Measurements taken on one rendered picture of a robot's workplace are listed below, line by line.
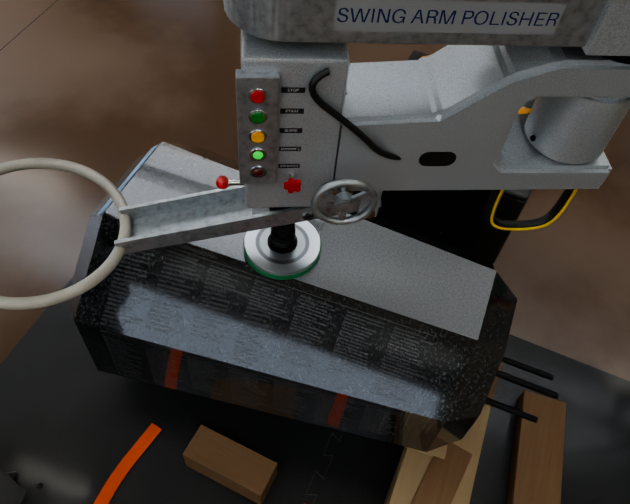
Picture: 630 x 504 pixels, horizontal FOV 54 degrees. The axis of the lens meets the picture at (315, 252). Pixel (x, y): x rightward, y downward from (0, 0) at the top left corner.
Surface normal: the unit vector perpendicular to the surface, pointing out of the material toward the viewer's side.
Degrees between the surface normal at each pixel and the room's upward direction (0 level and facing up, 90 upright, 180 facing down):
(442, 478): 0
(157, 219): 15
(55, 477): 0
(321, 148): 90
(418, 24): 90
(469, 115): 90
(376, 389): 45
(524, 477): 0
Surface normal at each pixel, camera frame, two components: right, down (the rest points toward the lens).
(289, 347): -0.18, 0.11
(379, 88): 0.00, -0.58
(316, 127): 0.07, 0.81
